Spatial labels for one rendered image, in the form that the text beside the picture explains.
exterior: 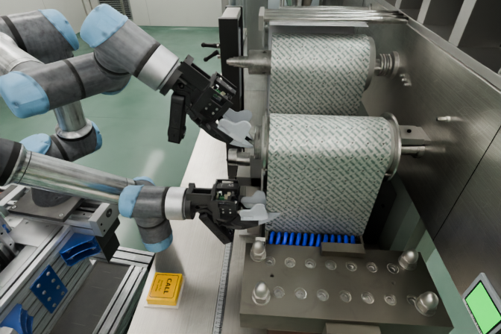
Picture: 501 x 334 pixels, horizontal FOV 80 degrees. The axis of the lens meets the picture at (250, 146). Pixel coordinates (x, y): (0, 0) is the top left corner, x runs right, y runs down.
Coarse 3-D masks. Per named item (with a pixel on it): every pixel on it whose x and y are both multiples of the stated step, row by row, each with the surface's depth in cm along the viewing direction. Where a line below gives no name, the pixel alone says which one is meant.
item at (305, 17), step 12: (264, 12) 75; (276, 12) 75; (288, 12) 74; (300, 12) 74; (312, 12) 74; (324, 12) 74; (336, 12) 74; (348, 12) 76; (360, 12) 76; (372, 12) 76; (384, 12) 76; (396, 12) 76; (276, 24) 73; (288, 24) 73; (300, 24) 73; (312, 24) 73; (324, 24) 73; (336, 24) 73; (348, 24) 73; (360, 24) 73
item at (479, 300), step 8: (480, 288) 43; (472, 296) 45; (480, 296) 43; (488, 296) 42; (472, 304) 45; (480, 304) 43; (488, 304) 42; (480, 312) 43; (488, 312) 42; (496, 312) 40; (480, 320) 43; (488, 320) 41; (496, 320) 40; (488, 328) 41
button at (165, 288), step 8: (152, 280) 73; (160, 280) 73; (168, 280) 73; (176, 280) 73; (152, 288) 72; (160, 288) 72; (168, 288) 72; (176, 288) 72; (152, 296) 70; (160, 296) 70; (168, 296) 70; (176, 296) 70; (160, 304) 71; (168, 304) 70; (176, 304) 71
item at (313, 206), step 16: (272, 192) 65; (288, 192) 64; (304, 192) 64; (320, 192) 64; (336, 192) 64; (352, 192) 63; (368, 192) 63; (272, 208) 68; (288, 208) 67; (304, 208) 67; (320, 208) 67; (336, 208) 66; (352, 208) 66; (368, 208) 66; (272, 224) 71; (288, 224) 71; (304, 224) 70; (320, 224) 70; (336, 224) 70; (352, 224) 69
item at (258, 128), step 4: (256, 128) 62; (260, 128) 62; (256, 132) 62; (260, 132) 62; (256, 136) 61; (260, 136) 61; (256, 140) 61; (260, 140) 61; (256, 144) 61; (260, 144) 61; (256, 148) 61; (260, 148) 61; (256, 152) 62; (260, 152) 62; (256, 156) 62; (260, 156) 62
